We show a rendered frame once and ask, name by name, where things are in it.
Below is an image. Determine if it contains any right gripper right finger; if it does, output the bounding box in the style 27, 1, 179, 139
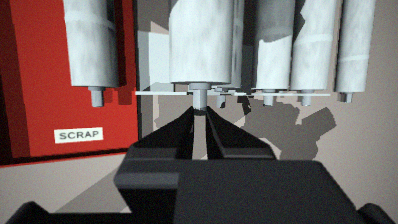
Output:
205, 106, 278, 160

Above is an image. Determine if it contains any red scrap tray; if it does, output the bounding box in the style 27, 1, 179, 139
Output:
0, 0, 139, 168

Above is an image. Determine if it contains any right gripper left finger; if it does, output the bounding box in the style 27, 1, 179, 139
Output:
123, 106, 194, 160

